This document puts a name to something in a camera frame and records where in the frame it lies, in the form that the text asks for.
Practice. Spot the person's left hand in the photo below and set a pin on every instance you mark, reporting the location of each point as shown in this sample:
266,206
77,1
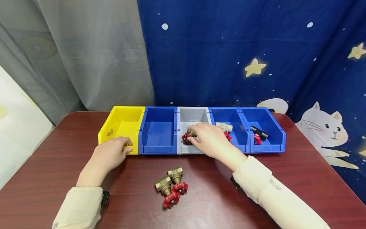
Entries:
107,154

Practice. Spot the person's right hand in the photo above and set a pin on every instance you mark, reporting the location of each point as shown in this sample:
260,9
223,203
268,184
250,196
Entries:
211,140

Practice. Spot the person's left fingers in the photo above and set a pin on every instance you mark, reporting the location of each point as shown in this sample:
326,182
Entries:
125,140

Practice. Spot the person's right thumb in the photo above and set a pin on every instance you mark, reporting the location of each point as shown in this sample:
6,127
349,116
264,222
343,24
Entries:
193,141

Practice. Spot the person's right fingers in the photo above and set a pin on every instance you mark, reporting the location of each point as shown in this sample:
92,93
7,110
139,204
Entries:
196,127

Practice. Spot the person's left thumb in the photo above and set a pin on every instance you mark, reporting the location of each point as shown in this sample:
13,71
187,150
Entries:
127,150

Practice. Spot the brass valve with red handwheel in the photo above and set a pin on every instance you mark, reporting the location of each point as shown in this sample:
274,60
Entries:
176,176
165,187
187,138

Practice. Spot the yellow plastic bin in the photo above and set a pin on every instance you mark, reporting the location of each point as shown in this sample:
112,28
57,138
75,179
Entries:
127,122

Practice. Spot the person's left forearm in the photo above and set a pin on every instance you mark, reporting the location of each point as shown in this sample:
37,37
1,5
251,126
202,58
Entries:
83,202

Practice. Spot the person's right forearm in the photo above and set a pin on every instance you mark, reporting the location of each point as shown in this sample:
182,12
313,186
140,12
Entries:
274,194

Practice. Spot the grey plastic bin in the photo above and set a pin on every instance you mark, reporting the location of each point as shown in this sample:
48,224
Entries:
186,119

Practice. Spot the blue plastic bin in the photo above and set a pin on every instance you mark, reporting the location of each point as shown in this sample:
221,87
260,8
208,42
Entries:
237,138
270,133
159,133

